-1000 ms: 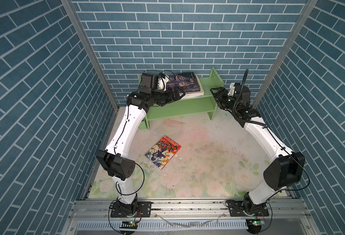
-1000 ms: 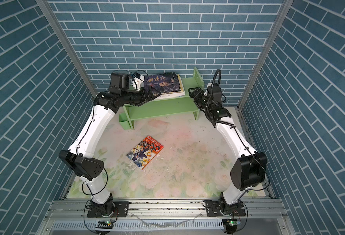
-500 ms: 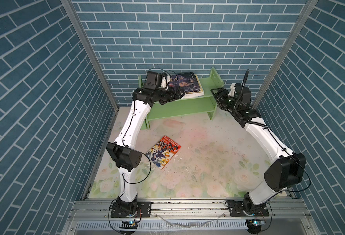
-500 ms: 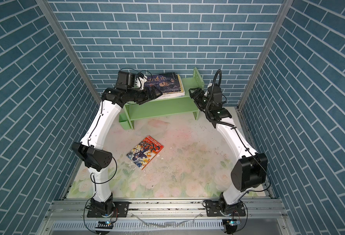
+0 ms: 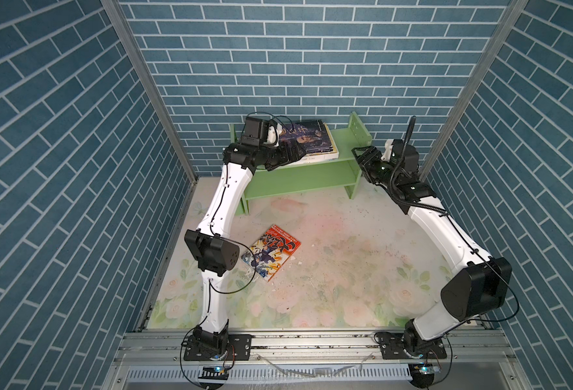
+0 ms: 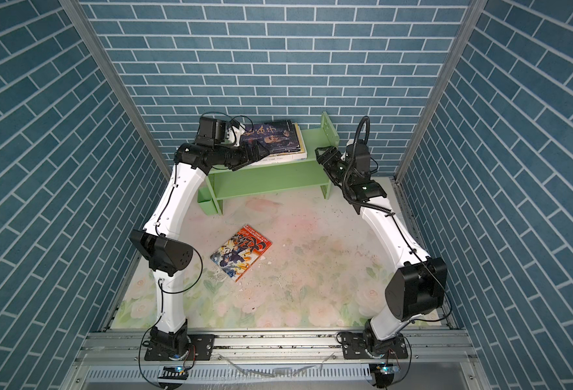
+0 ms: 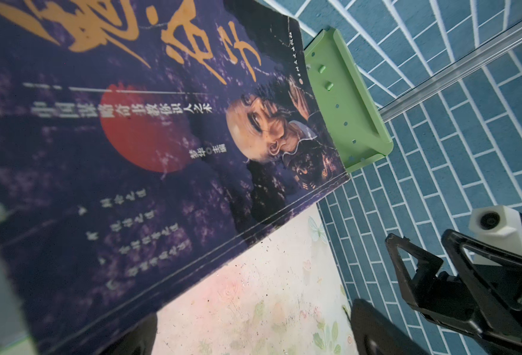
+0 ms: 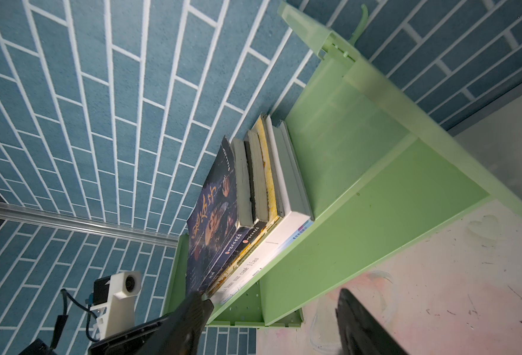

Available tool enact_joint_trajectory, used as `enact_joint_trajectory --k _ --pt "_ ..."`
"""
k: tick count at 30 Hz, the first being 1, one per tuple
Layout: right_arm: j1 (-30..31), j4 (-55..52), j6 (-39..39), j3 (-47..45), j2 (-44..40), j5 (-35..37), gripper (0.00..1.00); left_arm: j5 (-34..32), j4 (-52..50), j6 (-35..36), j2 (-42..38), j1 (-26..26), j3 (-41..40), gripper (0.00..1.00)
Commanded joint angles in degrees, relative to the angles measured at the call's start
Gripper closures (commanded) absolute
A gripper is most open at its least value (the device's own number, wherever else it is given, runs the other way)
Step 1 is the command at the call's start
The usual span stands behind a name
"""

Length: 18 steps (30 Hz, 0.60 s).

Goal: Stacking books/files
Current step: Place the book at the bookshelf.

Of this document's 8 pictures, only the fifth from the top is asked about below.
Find metal corner frame post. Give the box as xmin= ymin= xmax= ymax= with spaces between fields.
xmin=101 ymin=0 xmax=197 ymax=185
xmin=420 ymin=0 xmax=528 ymax=181

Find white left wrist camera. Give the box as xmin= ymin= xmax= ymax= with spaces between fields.
xmin=265 ymin=124 xmax=283 ymax=146

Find red manga comic book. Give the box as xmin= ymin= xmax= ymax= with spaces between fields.
xmin=241 ymin=224 xmax=301 ymax=281

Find metal corner frame post left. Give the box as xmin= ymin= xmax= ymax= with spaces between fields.
xmin=101 ymin=0 xmax=197 ymax=185

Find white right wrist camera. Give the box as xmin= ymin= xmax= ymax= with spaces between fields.
xmin=382 ymin=139 xmax=395 ymax=163

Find white book brown stripes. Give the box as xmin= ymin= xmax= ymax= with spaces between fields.
xmin=291 ymin=151 xmax=339 ymax=166

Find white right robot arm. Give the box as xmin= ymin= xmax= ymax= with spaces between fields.
xmin=352 ymin=139 xmax=512 ymax=358

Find green shelf rack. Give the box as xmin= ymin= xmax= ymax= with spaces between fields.
xmin=236 ymin=112 xmax=373 ymax=215

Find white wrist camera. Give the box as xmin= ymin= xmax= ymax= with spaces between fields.
xmin=265 ymin=124 xmax=283 ymax=146
xmin=382 ymin=139 xmax=395 ymax=163

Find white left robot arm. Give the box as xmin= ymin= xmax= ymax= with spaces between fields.
xmin=184 ymin=115 xmax=305 ymax=361

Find metal base rail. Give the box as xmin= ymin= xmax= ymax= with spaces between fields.
xmin=104 ymin=327 xmax=529 ymax=389

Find purple book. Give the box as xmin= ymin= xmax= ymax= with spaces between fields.
xmin=278 ymin=120 xmax=335 ymax=154

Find metal corner frame post right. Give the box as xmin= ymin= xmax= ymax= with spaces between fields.
xmin=420 ymin=0 xmax=528 ymax=181

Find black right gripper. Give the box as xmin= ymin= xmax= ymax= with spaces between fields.
xmin=352 ymin=149 xmax=397 ymax=193

